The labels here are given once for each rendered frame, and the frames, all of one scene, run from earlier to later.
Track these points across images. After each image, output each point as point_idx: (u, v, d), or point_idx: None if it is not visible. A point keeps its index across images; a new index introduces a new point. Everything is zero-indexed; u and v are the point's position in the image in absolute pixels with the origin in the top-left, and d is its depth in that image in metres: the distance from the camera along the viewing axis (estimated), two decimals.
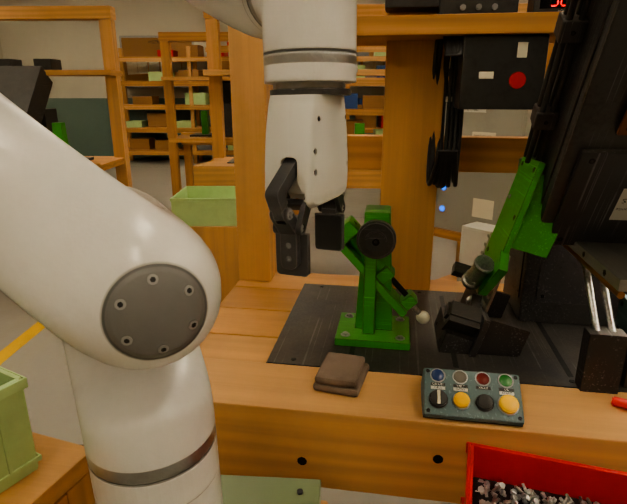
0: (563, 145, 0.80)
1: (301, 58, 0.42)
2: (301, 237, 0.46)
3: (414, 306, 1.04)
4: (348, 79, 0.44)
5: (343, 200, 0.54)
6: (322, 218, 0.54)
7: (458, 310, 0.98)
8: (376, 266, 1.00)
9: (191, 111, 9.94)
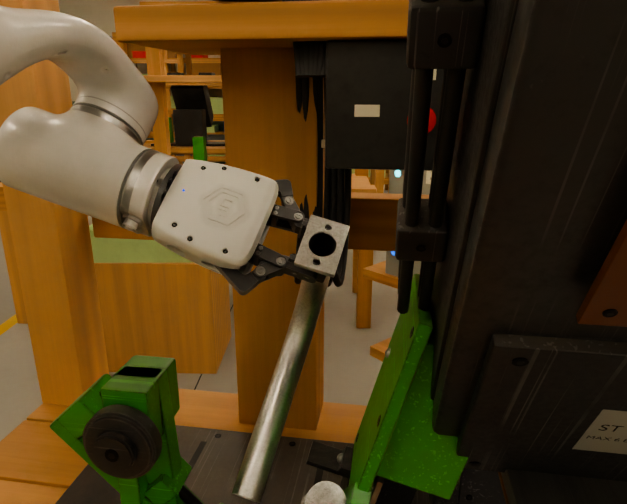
0: (452, 313, 0.33)
1: None
2: (303, 232, 0.53)
3: None
4: None
5: None
6: (294, 257, 0.50)
7: None
8: (141, 479, 0.53)
9: (169, 115, 9.47)
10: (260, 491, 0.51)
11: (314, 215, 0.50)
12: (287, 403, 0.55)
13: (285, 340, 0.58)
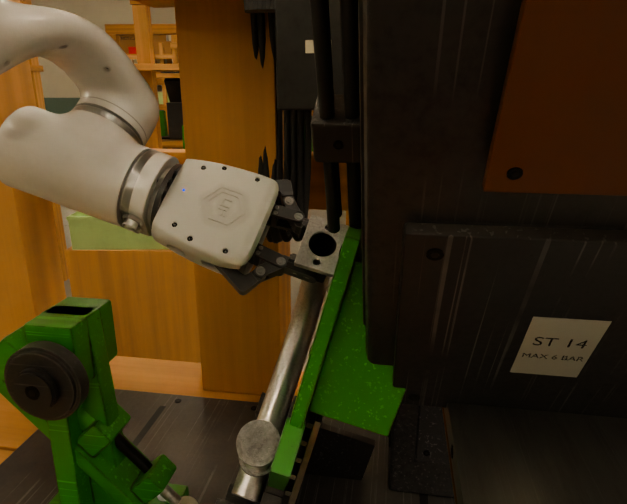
0: (365, 207, 0.30)
1: None
2: (303, 232, 0.53)
3: (165, 493, 0.54)
4: None
5: None
6: (294, 257, 0.50)
7: None
8: (72, 425, 0.50)
9: (165, 111, 9.44)
10: (260, 491, 0.51)
11: (314, 215, 0.50)
12: (287, 403, 0.55)
13: (285, 340, 0.58)
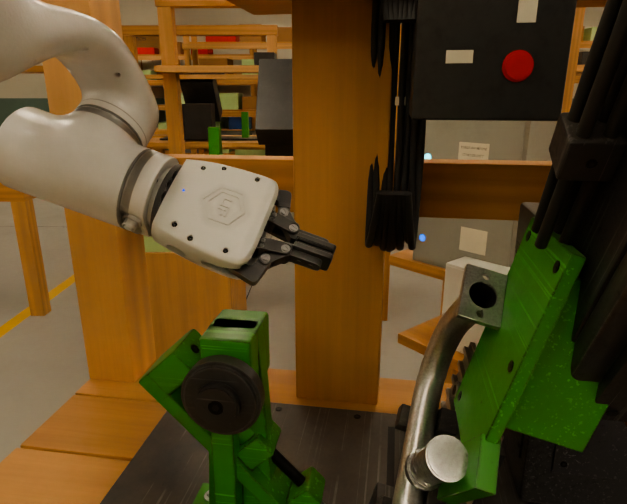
0: None
1: None
2: None
3: None
4: None
5: (276, 261, 0.51)
6: (299, 245, 0.50)
7: None
8: (235, 438, 0.50)
9: None
10: None
11: (470, 264, 0.49)
12: None
13: (418, 386, 0.57)
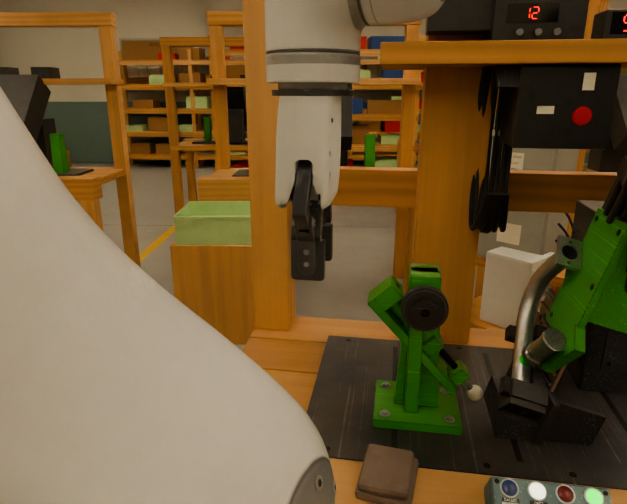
0: None
1: (316, 59, 0.42)
2: (318, 243, 0.47)
3: (465, 381, 0.89)
4: (356, 81, 0.44)
5: (331, 209, 0.53)
6: None
7: (520, 390, 0.83)
8: (423, 337, 0.86)
9: (193, 115, 9.80)
10: None
11: (561, 235, 0.85)
12: None
13: (520, 313, 0.93)
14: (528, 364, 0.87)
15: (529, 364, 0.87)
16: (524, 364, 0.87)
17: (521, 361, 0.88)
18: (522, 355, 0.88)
